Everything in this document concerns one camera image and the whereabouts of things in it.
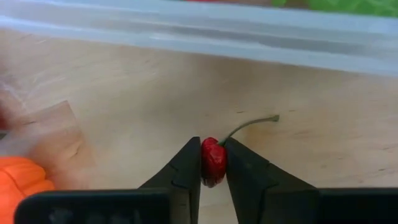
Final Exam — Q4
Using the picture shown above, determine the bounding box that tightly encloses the green toy pear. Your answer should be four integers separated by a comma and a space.
270, 0, 398, 19

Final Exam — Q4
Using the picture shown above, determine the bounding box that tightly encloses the red toy cherry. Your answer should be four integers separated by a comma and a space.
200, 114, 280, 189

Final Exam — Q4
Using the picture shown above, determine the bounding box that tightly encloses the orange toy pumpkin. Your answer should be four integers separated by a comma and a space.
0, 155, 56, 224

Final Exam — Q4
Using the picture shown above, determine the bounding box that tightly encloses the clear plastic tupperware container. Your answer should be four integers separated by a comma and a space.
0, 0, 398, 78

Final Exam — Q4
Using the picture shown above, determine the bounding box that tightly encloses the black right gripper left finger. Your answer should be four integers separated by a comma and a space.
139, 136, 202, 224

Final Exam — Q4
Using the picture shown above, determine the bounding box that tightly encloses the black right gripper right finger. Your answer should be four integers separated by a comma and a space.
224, 137, 320, 224

